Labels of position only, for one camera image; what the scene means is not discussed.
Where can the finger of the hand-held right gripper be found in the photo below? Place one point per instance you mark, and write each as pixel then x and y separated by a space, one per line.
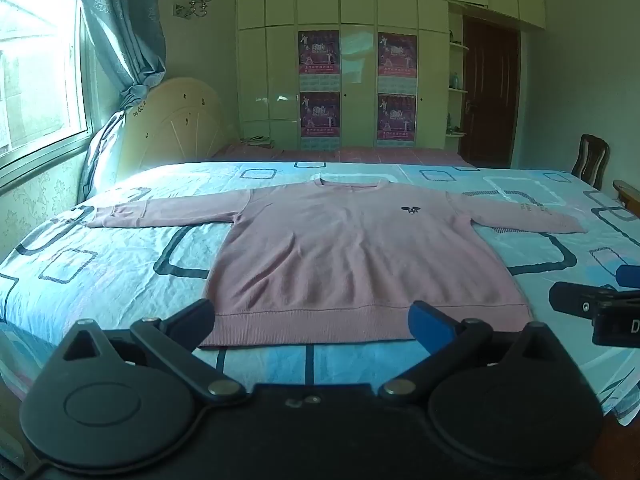
pixel 629 276
pixel 572 300

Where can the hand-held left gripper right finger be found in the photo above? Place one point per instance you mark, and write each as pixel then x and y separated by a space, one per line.
pixel 430 322

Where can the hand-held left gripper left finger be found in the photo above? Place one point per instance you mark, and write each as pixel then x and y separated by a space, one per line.
pixel 201 312

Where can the pink sweater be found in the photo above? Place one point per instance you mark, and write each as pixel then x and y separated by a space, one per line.
pixel 350 250

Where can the brown wooden furniture piece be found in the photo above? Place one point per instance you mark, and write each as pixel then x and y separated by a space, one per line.
pixel 627 192

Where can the bed with patterned blue sheet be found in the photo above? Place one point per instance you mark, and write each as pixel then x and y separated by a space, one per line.
pixel 125 270

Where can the dark wooden chair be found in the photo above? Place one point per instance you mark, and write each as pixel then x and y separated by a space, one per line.
pixel 590 160

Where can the pink bedsheet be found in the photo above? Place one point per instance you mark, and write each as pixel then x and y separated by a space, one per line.
pixel 375 155

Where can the cream headboard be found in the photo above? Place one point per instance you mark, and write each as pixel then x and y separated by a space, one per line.
pixel 170 125

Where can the dark wooden door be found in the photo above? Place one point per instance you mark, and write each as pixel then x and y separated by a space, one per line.
pixel 490 95

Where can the corner shelf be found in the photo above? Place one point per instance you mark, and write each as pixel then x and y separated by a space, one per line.
pixel 457 91

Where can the teal bottle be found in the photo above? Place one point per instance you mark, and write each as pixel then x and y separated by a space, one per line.
pixel 454 80

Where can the cream wardrobe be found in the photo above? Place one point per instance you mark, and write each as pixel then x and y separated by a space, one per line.
pixel 272 60

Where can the window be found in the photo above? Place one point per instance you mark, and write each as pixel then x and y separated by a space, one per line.
pixel 35 60

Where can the blue patterned curtain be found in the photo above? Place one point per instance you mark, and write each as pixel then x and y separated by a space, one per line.
pixel 125 20

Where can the purple wall poster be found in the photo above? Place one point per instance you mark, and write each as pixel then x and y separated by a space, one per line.
pixel 397 57
pixel 320 117
pixel 319 57
pixel 397 117

